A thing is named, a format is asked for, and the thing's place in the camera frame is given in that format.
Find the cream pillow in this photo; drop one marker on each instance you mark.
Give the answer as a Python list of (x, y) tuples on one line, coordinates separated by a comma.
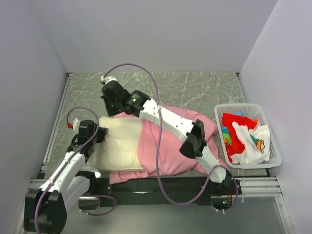
[(118, 151)]

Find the black base bar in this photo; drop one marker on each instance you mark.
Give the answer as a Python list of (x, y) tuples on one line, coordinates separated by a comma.
[(158, 198)]

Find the red cloth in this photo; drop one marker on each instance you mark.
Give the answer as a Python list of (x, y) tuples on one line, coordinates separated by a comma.
[(236, 147)]

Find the white printed cloth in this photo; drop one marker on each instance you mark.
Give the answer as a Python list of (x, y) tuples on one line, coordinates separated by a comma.
[(256, 142)]

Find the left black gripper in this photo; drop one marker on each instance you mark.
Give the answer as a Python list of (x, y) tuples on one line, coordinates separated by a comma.
[(102, 132)]

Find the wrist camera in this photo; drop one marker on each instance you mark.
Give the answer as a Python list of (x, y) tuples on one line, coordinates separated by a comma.
[(104, 80), (74, 125)]

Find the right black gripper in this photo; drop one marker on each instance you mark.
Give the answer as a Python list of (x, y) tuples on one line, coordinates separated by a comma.
[(109, 112)]

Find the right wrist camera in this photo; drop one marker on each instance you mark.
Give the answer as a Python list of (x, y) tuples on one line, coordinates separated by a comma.
[(104, 80)]

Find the aluminium frame rail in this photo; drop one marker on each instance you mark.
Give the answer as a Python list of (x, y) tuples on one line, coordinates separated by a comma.
[(247, 186)]

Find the pink pillowcase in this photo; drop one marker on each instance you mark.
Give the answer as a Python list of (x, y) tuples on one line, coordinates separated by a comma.
[(171, 161)]

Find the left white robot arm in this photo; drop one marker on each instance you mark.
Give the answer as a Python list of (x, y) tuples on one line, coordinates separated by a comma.
[(46, 208)]

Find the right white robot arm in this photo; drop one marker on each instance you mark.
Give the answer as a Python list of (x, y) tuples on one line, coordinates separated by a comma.
[(191, 133)]

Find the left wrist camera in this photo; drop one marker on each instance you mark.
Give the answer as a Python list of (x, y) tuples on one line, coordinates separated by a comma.
[(74, 125)]

